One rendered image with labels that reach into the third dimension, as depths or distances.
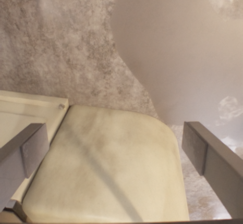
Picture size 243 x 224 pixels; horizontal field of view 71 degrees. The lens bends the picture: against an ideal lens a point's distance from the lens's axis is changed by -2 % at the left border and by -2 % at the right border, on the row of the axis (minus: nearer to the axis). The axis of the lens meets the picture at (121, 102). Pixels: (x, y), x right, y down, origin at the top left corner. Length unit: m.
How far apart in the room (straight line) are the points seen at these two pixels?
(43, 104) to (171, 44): 0.79
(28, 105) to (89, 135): 0.44
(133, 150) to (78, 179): 0.29
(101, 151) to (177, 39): 0.62
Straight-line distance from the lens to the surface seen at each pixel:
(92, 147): 0.89
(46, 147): 0.17
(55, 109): 1.10
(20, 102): 1.22
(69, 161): 0.86
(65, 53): 0.94
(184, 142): 0.16
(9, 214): 0.87
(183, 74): 0.93
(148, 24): 0.82
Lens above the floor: 0.79
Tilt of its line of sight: 50 degrees down
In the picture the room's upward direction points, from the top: 170 degrees counter-clockwise
